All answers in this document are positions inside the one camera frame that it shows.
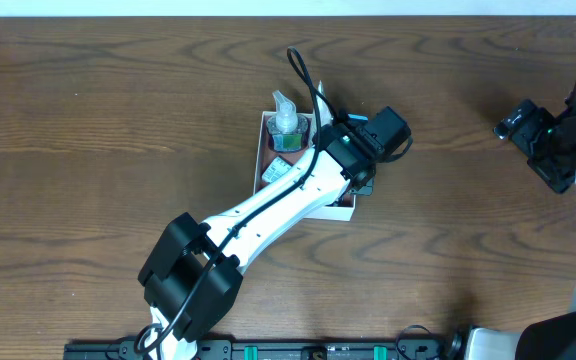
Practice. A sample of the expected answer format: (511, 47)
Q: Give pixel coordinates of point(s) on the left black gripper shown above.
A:
(364, 185)

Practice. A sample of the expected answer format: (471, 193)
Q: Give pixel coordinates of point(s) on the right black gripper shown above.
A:
(513, 125)

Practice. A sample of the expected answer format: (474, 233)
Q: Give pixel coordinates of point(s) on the clear pump soap bottle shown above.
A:
(286, 127)

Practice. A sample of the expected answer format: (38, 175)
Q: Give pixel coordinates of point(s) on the green white small packet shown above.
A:
(275, 170)

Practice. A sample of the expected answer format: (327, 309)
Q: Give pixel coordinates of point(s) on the white lotion tube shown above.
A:
(325, 114)

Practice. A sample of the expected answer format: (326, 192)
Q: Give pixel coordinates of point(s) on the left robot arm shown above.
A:
(195, 270)

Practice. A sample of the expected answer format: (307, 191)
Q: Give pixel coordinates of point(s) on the white open cardboard box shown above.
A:
(343, 211)

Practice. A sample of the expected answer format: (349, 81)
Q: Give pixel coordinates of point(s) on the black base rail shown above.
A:
(415, 348)

